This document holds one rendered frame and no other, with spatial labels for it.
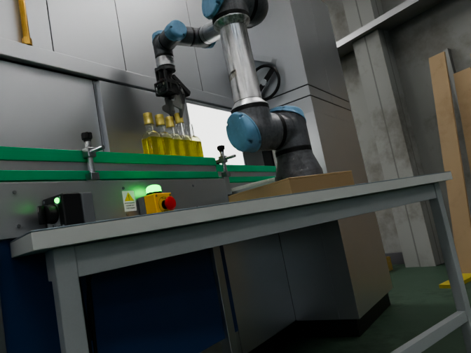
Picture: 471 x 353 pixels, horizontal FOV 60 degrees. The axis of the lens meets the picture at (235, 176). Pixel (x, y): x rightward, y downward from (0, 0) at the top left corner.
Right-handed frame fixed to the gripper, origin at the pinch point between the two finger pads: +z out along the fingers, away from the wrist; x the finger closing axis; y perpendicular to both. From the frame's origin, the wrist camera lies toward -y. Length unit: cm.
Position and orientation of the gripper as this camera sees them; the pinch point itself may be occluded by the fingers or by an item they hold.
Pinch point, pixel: (178, 115)
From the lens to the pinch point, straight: 168.3
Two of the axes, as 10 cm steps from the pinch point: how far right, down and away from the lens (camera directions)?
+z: 1.9, 9.8, -1.2
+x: 8.0, -2.2, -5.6
